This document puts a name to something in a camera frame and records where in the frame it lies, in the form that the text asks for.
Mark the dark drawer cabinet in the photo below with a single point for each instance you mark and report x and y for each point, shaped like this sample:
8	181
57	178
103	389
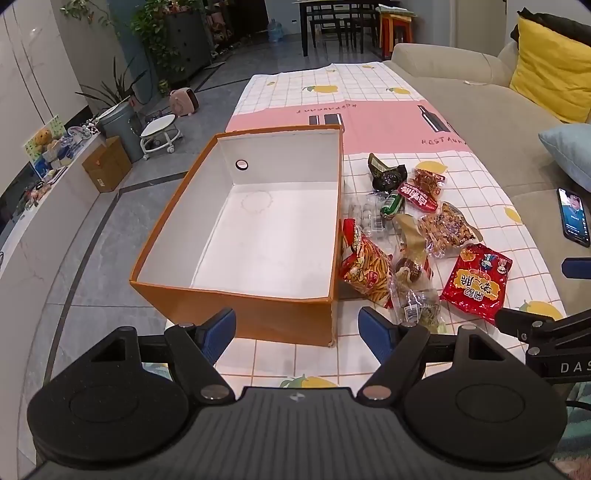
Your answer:
194	41

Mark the dark dining table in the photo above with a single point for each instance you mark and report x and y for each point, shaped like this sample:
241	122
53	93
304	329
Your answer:
337	3

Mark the pink heater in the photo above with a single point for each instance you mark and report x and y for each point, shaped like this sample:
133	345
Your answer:
182	101

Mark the stick snack bag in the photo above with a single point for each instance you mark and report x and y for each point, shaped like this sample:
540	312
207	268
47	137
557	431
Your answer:
364	267

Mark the small red label packet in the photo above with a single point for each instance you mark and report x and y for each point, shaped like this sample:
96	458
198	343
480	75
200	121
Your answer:
415	196

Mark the clear nut snack packet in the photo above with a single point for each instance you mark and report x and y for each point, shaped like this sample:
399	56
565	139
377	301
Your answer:
445	228

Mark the lemon print checked tablecloth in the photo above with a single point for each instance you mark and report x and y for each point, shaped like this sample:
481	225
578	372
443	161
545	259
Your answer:
295	97

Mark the yellow pillow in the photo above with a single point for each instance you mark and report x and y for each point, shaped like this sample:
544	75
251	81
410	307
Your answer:
549	69

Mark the white rolling stool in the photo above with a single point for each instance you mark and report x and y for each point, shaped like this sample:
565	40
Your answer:
159	127

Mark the teddy bear picture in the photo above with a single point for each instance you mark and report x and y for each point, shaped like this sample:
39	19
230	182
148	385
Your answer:
44	138

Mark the clear packet of white balls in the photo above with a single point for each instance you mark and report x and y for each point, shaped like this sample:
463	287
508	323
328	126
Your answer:
364	214

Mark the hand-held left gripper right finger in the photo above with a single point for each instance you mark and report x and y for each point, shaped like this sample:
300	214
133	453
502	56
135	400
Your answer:
375	334

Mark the white marble tv cabinet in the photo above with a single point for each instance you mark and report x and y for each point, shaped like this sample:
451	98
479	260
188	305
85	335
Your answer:
60	203

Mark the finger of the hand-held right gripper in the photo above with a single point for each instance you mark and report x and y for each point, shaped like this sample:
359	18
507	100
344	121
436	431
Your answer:
521	323
577	267

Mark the long-leaf potted plant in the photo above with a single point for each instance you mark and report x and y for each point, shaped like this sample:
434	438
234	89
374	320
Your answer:
117	87

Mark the trailing green plant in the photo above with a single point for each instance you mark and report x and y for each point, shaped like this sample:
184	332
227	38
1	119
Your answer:
154	32

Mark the hanging vine plant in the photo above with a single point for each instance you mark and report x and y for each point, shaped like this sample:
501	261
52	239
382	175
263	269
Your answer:
85	9

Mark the black smartphone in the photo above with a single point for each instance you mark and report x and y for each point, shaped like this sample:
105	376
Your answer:
572	217

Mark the braised egg packet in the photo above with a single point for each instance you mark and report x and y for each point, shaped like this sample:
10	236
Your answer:
411	249

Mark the grey trash bin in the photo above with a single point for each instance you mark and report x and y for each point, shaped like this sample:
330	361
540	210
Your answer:
120	129

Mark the beige sofa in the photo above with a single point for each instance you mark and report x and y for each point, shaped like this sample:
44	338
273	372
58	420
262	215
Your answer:
461	120

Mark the green sausage packet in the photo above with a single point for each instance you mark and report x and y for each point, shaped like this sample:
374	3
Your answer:
391	205

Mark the cluster of small toys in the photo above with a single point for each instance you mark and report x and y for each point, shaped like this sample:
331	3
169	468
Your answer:
78	136

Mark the orange cardboard box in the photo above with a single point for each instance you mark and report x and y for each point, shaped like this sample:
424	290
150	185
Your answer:
258	240

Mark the blue water jug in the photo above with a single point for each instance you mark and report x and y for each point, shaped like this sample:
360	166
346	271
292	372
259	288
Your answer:
275	30

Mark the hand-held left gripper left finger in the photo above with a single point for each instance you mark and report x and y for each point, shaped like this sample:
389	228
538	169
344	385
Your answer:
220	332

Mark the dark green snack packet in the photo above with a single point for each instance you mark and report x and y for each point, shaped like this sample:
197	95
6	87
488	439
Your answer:
388	180

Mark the light blue pillow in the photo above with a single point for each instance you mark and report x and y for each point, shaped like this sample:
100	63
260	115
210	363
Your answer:
570	154

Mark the orange stool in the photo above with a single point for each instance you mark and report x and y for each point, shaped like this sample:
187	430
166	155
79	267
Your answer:
397	32

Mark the clear packet of greenish snack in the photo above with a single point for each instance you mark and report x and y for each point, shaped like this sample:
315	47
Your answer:
415	304

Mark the dark dining chair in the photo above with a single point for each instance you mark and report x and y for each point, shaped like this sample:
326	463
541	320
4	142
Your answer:
360	25
325	25

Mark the large red snack packet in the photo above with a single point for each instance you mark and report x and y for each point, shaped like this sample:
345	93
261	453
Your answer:
475	286

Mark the brown cardboard carton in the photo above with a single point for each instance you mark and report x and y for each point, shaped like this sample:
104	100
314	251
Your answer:
106	166

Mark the dark cloth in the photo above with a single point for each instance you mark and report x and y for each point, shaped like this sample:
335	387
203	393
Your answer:
558	21

